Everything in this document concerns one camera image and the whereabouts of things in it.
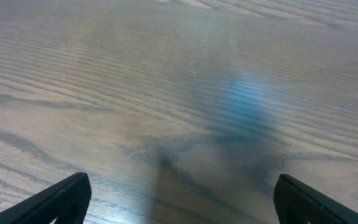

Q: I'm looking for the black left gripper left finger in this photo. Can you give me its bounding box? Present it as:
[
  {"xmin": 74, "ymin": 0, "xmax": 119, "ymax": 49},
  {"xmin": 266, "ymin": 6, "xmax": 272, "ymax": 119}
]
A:
[{"xmin": 0, "ymin": 172, "xmax": 91, "ymax": 224}]

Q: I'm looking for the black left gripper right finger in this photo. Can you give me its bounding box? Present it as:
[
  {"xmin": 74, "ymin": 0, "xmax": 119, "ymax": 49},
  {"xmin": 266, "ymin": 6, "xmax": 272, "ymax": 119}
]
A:
[{"xmin": 273, "ymin": 174, "xmax": 358, "ymax": 224}]

